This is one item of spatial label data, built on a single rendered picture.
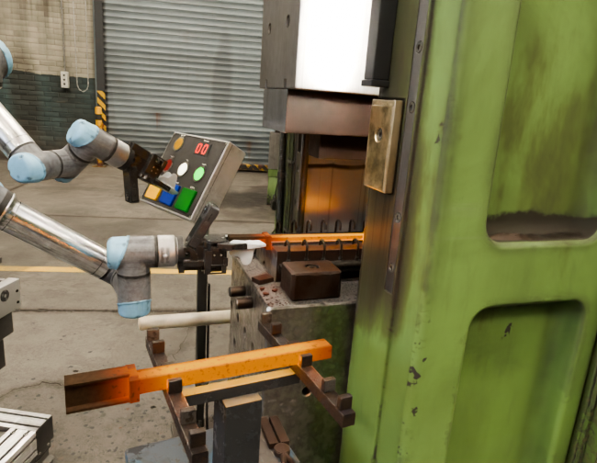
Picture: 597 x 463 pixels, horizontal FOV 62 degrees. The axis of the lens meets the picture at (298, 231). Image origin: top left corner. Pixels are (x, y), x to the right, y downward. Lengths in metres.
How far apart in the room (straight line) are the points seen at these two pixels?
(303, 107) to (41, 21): 8.67
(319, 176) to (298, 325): 0.52
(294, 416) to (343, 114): 0.71
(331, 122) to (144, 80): 8.13
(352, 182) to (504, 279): 0.67
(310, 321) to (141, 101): 8.27
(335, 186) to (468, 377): 0.67
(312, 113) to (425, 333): 0.54
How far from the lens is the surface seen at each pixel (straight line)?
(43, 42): 9.63
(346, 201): 1.50
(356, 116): 1.18
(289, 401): 1.19
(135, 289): 1.20
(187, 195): 1.62
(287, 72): 1.13
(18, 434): 1.96
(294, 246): 1.22
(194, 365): 0.78
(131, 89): 9.24
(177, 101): 9.13
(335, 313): 1.12
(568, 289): 1.09
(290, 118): 1.13
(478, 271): 0.92
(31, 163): 1.37
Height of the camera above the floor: 1.34
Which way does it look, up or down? 15 degrees down
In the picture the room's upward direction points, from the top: 4 degrees clockwise
